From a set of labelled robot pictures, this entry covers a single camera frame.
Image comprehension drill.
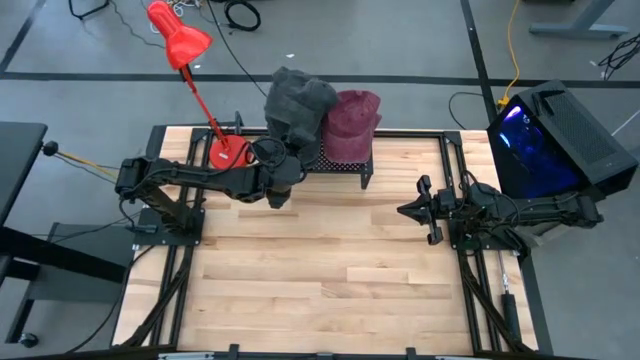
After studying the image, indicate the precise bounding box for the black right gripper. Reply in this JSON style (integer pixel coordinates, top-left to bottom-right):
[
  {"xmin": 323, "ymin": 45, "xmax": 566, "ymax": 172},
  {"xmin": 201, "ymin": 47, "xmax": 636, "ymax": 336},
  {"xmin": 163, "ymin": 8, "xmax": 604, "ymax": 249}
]
[{"xmin": 397, "ymin": 174, "xmax": 459, "ymax": 247}]

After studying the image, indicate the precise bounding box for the dark grey baseball cap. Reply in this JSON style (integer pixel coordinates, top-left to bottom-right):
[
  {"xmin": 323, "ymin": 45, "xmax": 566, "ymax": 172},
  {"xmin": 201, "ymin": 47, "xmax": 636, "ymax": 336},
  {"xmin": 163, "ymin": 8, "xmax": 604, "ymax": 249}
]
[{"xmin": 263, "ymin": 66, "xmax": 340, "ymax": 169}]

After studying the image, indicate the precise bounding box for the black perforated metal shelf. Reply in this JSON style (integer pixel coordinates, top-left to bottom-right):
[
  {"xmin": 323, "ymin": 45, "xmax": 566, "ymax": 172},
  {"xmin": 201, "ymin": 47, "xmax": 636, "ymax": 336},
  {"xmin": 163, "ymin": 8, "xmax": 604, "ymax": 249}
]
[{"xmin": 299, "ymin": 127, "xmax": 375, "ymax": 191}]

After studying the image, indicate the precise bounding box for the black gas strut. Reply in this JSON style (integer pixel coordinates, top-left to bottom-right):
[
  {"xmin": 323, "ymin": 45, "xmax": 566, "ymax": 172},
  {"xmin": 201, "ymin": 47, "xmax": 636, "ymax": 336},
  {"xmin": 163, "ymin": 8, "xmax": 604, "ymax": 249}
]
[{"xmin": 498, "ymin": 251, "xmax": 525, "ymax": 345}]

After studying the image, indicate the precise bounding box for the red desk lamp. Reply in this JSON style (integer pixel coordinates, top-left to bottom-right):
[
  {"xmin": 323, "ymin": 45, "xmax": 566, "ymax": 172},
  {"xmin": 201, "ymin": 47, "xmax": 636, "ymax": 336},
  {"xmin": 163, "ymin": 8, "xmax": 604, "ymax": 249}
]
[{"xmin": 146, "ymin": 0, "xmax": 253, "ymax": 171}]

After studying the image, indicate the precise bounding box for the black computer tower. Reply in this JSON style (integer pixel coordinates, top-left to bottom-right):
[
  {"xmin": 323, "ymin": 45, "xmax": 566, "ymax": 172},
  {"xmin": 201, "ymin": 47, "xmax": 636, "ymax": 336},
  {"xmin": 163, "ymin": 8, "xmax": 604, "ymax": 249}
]
[{"xmin": 486, "ymin": 78, "xmax": 640, "ymax": 202}]

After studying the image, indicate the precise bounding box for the silver aluminium extrusion bar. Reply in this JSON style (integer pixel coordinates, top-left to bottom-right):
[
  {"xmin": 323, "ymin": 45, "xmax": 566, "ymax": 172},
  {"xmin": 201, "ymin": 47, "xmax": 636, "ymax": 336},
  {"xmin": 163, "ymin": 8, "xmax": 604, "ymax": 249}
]
[{"xmin": 158, "ymin": 351, "xmax": 216, "ymax": 360}]

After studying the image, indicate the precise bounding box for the yellow pole with black knob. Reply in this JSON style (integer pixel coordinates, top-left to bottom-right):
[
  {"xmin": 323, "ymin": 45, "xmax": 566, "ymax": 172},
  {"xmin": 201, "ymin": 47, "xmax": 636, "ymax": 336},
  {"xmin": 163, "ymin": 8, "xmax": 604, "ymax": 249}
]
[{"xmin": 42, "ymin": 140, "xmax": 121, "ymax": 181}]

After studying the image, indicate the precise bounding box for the grey desk foot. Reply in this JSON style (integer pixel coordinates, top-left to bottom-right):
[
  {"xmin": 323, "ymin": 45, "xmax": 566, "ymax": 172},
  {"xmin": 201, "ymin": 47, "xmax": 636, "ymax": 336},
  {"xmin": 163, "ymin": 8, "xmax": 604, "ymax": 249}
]
[{"xmin": 528, "ymin": 0, "xmax": 632, "ymax": 40}]

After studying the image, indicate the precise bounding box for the dark desk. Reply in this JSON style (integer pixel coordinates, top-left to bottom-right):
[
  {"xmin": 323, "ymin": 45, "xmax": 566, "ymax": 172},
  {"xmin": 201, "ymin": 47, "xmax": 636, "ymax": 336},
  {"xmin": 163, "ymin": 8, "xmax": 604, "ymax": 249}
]
[{"xmin": 0, "ymin": 121, "xmax": 137, "ymax": 350}]

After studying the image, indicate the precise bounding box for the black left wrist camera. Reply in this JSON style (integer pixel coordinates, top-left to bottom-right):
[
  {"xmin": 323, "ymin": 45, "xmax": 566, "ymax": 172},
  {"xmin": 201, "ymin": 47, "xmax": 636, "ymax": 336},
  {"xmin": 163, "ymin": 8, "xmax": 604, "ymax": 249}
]
[{"xmin": 266, "ymin": 185, "xmax": 295, "ymax": 211}]

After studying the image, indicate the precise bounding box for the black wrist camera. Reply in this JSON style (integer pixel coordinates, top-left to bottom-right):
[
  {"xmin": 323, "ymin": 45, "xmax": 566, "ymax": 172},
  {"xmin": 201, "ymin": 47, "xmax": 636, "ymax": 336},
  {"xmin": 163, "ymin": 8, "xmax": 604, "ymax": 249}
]
[
  {"xmin": 266, "ymin": 185, "xmax": 295, "ymax": 211},
  {"xmin": 433, "ymin": 188, "xmax": 457, "ymax": 214}
]

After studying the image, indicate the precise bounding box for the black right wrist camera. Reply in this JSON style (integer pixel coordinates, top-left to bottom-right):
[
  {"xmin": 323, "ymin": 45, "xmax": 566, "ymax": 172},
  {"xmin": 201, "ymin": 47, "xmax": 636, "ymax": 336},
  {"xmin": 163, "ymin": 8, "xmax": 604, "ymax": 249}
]
[{"xmin": 433, "ymin": 188, "xmax": 457, "ymax": 214}]

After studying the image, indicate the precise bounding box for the black aluminium rig frame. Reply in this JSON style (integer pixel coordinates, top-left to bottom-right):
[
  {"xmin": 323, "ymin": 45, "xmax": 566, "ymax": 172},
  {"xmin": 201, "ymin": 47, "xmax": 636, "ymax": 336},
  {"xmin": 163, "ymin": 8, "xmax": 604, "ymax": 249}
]
[{"xmin": 110, "ymin": 122, "xmax": 555, "ymax": 360}]

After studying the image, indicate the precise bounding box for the long black cable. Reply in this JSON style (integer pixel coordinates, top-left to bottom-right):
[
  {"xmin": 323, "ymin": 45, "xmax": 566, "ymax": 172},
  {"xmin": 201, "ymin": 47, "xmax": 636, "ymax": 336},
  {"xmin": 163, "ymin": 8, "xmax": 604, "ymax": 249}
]
[{"xmin": 205, "ymin": 0, "xmax": 269, "ymax": 99}]

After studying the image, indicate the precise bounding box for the black cable loop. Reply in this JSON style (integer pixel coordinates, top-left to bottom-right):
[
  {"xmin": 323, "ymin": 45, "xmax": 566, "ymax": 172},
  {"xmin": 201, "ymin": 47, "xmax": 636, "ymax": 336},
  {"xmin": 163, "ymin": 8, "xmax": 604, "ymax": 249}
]
[{"xmin": 447, "ymin": 90, "xmax": 494, "ymax": 132}]

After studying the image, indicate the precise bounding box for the yellow extension cable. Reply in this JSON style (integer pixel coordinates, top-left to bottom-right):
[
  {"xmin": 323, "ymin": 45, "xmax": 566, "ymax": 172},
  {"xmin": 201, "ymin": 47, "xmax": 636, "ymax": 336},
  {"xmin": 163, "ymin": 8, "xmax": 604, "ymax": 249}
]
[{"xmin": 496, "ymin": 0, "xmax": 523, "ymax": 109}]

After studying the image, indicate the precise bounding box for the coiled black cable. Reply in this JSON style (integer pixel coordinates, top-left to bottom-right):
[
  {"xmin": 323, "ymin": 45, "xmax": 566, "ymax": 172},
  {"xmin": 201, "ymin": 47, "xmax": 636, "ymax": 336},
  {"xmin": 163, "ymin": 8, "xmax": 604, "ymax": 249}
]
[{"xmin": 223, "ymin": 0, "xmax": 263, "ymax": 33}]

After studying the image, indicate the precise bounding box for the black cable bundle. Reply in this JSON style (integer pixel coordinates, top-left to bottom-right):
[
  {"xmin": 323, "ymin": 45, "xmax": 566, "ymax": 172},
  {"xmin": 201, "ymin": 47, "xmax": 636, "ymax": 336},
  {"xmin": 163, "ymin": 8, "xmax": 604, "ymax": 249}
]
[{"xmin": 596, "ymin": 32, "xmax": 640, "ymax": 82}]

